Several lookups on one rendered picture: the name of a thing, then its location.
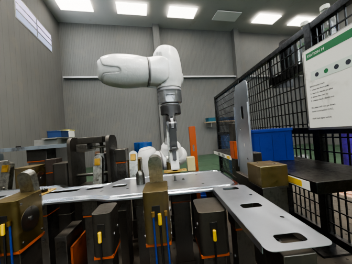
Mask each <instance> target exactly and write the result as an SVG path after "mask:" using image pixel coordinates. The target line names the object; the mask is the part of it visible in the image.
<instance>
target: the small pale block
mask: <svg viewBox="0 0 352 264"><path fill-rule="evenodd" d="M186 166H187V171H188V172H193V171H196V168H195V157H194V156H188V157H186ZM190 195H191V214H192V227H193V241H196V238H195V235H196V234H195V221H194V208H193V200H194V199H197V194H196V193H191V194H190Z"/></svg>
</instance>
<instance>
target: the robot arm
mask: <svg viewBox="0 0 352 264"><path fill-rule="evenodd" d="M96 67H97V76H98V79H99V80H100V81H101V82H102V83H103V84H106V85H108V86H111V87H118V88H123V89H134V88H139V87H147V88H153V89H157V95H158V100H159V105H161V107H160V111H161V116H162V119H163V135H164V143H163V144H162V146H161V150H160V151H156V149H155V148H154V147H151V146H149V147H144V148H141V149H139V151H138V157H142V166H143V172H144V174H145V176H149V170H148V160H149V157H150V156H151V155H154V154H157V155H159V156H160V157H161V159H162V170H166V169H167V165H166V159H167V157H166V156H168V145H167V131H166V125H167V128H168V133H169V140H170V150H169V152H170V161H171V170H179V169H180V168H179V165H180V166H181V165H182V164H184V163H185V162H186V157H187V152H186V150H185V149H184V148H183V147H181V145H180V144H179V143H178V142H177V120H176V116H177V115H180V114H181V106H180V104H181V103H182V95H181V85H182V83H183V74H182V69H181V63H180V58H179V55H178V52H177V50H176V48H174V47H173V46H170V45H161V46H159V47H158V48H157V49H156V50H155V52H154V53H153V57H142V56H138V55H133V54H108V55H105V56H102V57H100V59H99V60H98V61H97V63H96Z"/></svg>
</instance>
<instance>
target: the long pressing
mask: <svg viewBox="0 0 352 264"><path fill-rule="evenodd" d="M174 176H176V181H174ZM182 178H184V180H182ZM163 180H164V181H167V182H168V185H169V187H168V193H169V196H170V195H180V194H191V193H201V192H212V191H213V189H212V188H214V187H220V186H230V185H239V183H238V182H236V181H235V180H233V179H232V178H230V177H229V176H227V175H226V174H224V173H222V172H221V171H219V170H205V171H193V172H182V173H171V174H163ZM147 182H150V180H149V176H145V184H146V183H147ZM202 183H204V184H202ZM145 184H142V185H137V184H136V177H131V178H123V179H120V180H116V181H113V182H109V183H102V184H91V185H80V186H66V185H64V184H58V185H48V186H40V189H41V190H42V189H43V188H45V189H49V188H57V189H55V190H53V191H51V192H58V191H69V190H77V191H72V192H61V193H51V192H50V194H49V193H47V194H45V195H43V196H42V199H43V203H44V205H50V204H61V203H71V202H82V201H102V202H112V201H122V200H133V199H143V198H142V197H141V196H142V191H143V189H144V187H145ZM119 185H126V186H123V187H116V188H113V187H114V186H119ZM92 188H101V189H94V190H88V189H92ZM101 191H102V192H101ZM18 192H20V189H19V188H18V189H7V190H0V197H2V198H0V199H3V198H5V197H8V196H10V195H13V194H16V193H18ZM3 196H4V197H3Z"/></svg>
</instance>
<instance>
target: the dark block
mask: <svg viewBox="0 0 352 264"><path fill-rule="evenodd" d="M128 159H129V152H128V148H120V149H115V162H116V164H117V178H118V180H120V179H123V178H128V177H129V176H128V163H127V160H128ZM122 204H130V215H131V229H132V237H133V214H132V206H131V200H122V201H119V205H120V207H121V206H122Z"/></svg>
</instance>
